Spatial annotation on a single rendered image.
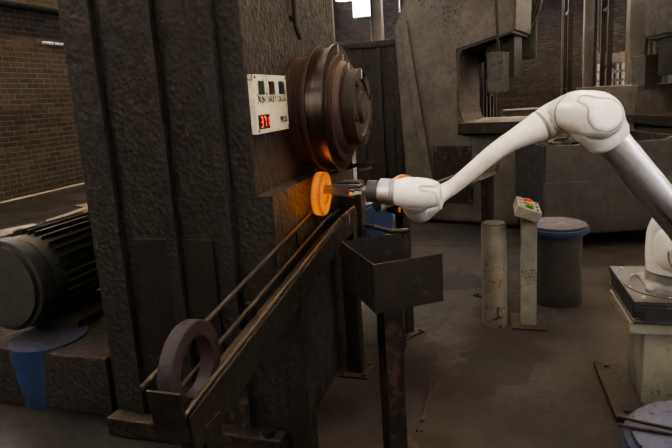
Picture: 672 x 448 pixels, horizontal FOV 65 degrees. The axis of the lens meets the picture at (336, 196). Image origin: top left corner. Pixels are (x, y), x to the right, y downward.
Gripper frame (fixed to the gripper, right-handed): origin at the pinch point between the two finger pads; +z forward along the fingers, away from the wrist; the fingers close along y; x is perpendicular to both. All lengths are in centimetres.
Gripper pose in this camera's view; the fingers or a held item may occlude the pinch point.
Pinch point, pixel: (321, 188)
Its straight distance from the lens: 187.7
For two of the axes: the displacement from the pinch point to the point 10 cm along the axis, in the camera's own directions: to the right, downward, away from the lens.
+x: -0.1, -9.8, -2.0
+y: 2.8, -2.0, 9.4
